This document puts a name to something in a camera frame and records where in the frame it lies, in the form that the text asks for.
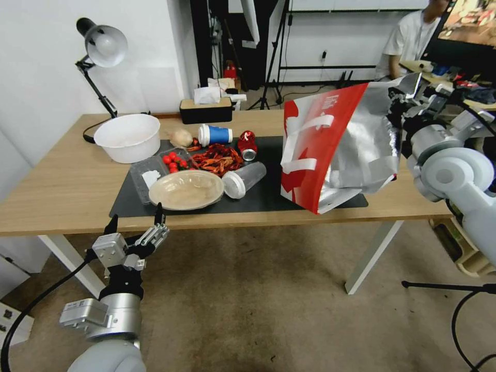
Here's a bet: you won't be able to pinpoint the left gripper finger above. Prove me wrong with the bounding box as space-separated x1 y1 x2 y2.
137 201 171 258
101 215 121 239

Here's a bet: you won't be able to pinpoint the red silver food delivery bag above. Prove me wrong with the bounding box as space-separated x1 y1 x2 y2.
280 72 424 215

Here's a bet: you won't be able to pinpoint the black floor stand leg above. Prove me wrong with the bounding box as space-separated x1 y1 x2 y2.
401 280 496 292

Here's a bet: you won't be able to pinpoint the cluttered wooden desk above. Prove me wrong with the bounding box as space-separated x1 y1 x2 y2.
399 60 496 114

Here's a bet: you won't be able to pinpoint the white crumpled wrapper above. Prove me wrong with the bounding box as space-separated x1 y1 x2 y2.
141 169 162 191

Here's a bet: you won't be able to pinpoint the clear plastic clamshell container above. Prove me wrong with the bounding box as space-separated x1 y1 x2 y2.
129 148 195 207

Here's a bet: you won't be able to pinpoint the person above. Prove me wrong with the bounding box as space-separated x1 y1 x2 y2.
375 0 451 83

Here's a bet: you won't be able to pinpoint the wooden table white legs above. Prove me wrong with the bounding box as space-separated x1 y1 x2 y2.
0 110 466 296

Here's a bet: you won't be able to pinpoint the red cherry tomatoes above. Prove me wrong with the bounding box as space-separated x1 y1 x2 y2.
161 151 189 174

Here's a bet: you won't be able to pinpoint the black monitor screen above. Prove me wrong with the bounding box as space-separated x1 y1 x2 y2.
424 0 496 64

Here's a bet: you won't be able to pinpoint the white plastic bowl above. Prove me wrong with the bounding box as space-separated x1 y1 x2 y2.
94 114 161 164

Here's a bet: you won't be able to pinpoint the pile of red crayfish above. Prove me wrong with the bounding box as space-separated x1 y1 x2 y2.
187 143 244 174

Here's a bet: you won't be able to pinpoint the clear plastic cup white lid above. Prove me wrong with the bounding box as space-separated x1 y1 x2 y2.
221 161 268 200

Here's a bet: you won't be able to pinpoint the white cabinet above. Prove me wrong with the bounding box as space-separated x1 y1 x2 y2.
0 232 53 349

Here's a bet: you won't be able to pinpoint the blue white paper cup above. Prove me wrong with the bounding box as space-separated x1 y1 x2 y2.
198 123 234 148

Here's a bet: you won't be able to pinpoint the black table mat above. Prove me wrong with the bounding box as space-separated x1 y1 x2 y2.
109 134 369 218

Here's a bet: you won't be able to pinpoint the crushed red drink can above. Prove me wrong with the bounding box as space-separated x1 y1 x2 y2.
237 130 259 162

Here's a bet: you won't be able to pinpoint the black tissue box wooden lid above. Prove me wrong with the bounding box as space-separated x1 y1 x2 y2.
179 97 234 125

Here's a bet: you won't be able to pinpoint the white tissue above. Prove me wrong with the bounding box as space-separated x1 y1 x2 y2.
193 86 223 106

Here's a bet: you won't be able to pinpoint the pale wooden shelf unit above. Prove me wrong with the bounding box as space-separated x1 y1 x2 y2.
428 216 496 276

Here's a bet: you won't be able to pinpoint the black tripod stand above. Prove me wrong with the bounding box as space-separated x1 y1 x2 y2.
247 0 296 112

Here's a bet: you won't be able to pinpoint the cardboard box with paper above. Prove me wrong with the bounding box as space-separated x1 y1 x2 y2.
207 77 238 94

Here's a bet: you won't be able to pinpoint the black desk lamp silver shade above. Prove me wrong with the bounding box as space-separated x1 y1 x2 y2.
75 17 129 145

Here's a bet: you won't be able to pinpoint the white softbox panel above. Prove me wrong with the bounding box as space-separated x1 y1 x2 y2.
239 0 261 42

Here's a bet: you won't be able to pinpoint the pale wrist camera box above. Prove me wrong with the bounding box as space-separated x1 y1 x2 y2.
91 232 129 269
432 94 453 114

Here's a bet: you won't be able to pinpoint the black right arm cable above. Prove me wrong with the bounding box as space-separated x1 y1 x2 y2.
445 89 496 137

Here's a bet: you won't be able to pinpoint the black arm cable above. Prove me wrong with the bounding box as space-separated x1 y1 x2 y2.
445 89 496 137
0 247 98 372

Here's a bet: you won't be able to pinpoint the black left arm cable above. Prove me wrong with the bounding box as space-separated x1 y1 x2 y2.
0 247 98 372

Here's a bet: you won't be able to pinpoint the black floor cable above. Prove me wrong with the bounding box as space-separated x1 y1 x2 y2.
451 285 496 372

